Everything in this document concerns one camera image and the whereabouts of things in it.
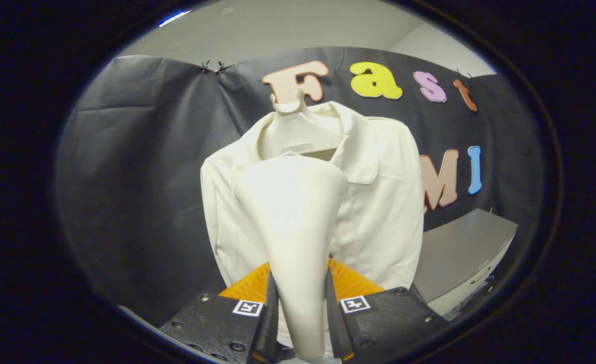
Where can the ceiling light panel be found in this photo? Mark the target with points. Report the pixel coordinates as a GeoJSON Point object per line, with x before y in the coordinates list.
{"type": "Point", "coordinates": [174, 18]}

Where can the cream plastic hanger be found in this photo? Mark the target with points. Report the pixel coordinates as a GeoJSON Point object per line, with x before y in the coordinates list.
{"type": "Point", "coordinates": [298, 131]}

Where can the white garment steamer nozzle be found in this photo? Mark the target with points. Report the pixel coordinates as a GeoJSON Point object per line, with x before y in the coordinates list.
{"type": "Point", "coordinates": [293, 227]}

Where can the grey cabinet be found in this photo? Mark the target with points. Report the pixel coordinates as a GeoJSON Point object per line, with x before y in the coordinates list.
{"type": "Point", "coordinates": [460, 253]}

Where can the cream button-up shirt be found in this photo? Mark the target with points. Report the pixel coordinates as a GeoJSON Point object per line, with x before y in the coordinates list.
{"type": "Point", "coordinates": [379, 202]}

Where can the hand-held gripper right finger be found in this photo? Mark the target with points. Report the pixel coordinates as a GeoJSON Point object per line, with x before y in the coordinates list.
{"type": "Point", "coordinates": [336, 323]}

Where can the black backdrop cloth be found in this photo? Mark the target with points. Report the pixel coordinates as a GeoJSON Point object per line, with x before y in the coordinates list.
{"type": "Point", "coordinates": [136, 177]}

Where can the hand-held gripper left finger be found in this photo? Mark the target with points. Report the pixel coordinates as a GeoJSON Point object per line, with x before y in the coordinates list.
{"type": "Point", "coordinates": [270, 323]}

